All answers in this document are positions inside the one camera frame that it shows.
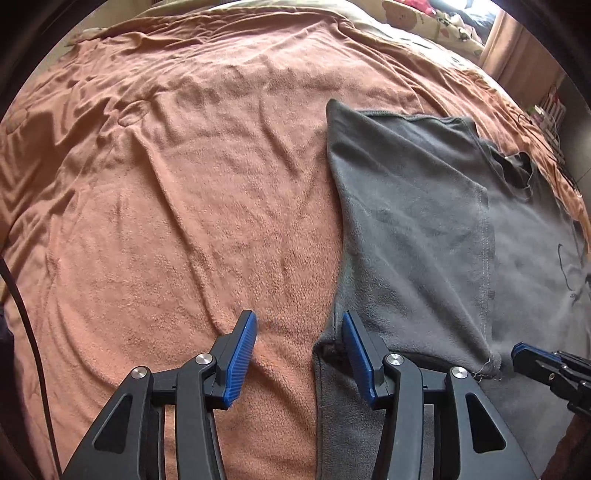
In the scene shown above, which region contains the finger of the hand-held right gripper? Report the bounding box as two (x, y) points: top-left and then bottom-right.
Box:
(511, 342), (562, 385)
(560, 352), (591, 382)

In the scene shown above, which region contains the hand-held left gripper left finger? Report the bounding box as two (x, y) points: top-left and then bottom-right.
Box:
(62, 310), (258, 480)

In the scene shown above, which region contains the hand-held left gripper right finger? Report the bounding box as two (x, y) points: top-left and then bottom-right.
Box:
(342, 310), (539, 480)

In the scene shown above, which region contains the grey t-shirt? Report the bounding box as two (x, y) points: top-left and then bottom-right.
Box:
(312, 98), (591, 480)

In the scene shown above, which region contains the brown fleece blanket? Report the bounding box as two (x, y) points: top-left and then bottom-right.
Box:
(0, 9), (589, 480)

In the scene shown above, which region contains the white storage rack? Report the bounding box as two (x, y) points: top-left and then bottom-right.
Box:
(526, 85), (570, 139)

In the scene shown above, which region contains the pink curtain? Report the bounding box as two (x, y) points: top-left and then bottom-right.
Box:
(481, 8), (528, 80)

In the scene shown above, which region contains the beige bed sheet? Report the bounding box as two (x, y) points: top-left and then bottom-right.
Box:
(69, 0), (467, 63)

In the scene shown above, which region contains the bear print pillow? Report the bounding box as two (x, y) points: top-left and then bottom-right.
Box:
(381, 0), (486, 58)

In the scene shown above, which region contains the black cable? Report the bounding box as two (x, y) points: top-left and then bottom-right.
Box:
(0, 257), (64, 480)

